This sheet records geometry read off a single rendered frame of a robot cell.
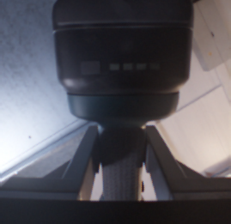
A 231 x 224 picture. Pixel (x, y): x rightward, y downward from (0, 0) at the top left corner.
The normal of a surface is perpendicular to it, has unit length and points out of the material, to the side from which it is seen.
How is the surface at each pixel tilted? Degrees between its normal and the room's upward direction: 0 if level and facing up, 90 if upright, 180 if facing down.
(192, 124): 90
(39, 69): 90
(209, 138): 90
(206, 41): 90
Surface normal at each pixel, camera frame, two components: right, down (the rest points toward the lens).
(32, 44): -0.02, 0.25
